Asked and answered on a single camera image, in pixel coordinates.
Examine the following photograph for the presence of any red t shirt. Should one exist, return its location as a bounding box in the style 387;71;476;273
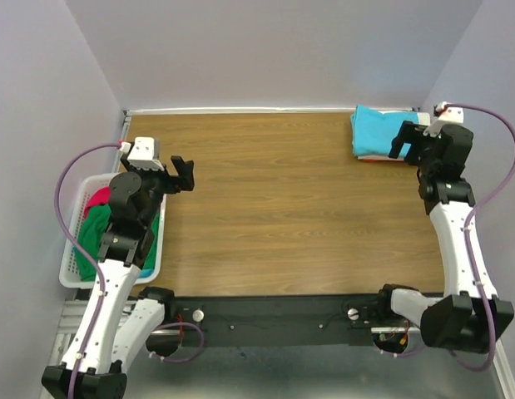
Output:
83;186;111;219

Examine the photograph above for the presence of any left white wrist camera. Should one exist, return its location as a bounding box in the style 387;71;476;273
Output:
119;137;164;171

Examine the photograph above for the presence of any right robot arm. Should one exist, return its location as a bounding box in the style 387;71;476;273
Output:
373;121;514;354

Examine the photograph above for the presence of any green t shirt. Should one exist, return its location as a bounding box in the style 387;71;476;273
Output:
74;204;160;282

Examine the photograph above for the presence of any cyan polo t shirt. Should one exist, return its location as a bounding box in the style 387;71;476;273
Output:
350;105;409;157

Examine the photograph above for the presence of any folded white t shirt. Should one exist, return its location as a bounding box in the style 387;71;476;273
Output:
379;110;431;126

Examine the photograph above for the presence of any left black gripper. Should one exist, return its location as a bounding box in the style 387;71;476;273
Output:
121;154;195;227

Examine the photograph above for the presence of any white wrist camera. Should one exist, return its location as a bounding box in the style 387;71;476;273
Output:
119;137;164;171
423;101;464;138

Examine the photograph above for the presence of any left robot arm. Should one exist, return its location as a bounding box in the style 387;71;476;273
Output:
42;156;195;398

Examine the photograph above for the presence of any aluminium frame rail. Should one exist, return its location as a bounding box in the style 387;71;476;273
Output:
40;297;133;399

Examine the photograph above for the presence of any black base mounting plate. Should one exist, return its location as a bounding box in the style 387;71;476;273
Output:
146;293;417;354

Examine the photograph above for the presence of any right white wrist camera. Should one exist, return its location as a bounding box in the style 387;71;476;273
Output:
423;101;464;138

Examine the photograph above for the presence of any white plastic laundry basket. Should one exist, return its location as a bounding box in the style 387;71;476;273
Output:
59;174;166;289

